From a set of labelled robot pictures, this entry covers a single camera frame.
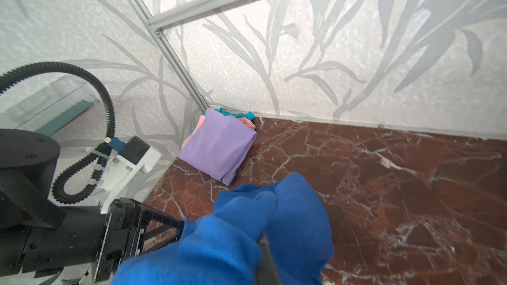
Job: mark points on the aluminium enclosure frame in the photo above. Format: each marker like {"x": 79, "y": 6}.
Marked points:
{"x": 158, "y": 24}

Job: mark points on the clear plastic wall shelf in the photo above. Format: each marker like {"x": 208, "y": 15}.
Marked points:
{"x": 52, "y": 108}

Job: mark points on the folded pink t shirt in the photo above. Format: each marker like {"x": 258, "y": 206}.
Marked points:
{"x": 194, "y": 132}

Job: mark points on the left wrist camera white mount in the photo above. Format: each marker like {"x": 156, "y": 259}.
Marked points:
{"x": 132, "y": 157}

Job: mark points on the blue printed t shirt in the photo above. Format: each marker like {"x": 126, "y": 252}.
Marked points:
{"x": 224, "y": 247}

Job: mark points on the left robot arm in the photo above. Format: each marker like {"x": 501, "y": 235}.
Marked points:
{"x": 40, "y": 237}

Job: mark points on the folded purple t shirt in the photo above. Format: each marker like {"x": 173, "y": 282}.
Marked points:
{"x": 219, "y": 146}

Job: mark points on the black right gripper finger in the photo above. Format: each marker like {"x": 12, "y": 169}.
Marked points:
{"x": 266, "y": 273}

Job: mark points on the folded teal t shirt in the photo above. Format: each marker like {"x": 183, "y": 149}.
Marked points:
{"x": 223, "y": 111}

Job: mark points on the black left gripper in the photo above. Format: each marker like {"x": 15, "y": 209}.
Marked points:
{"x": 126, "y": 222}

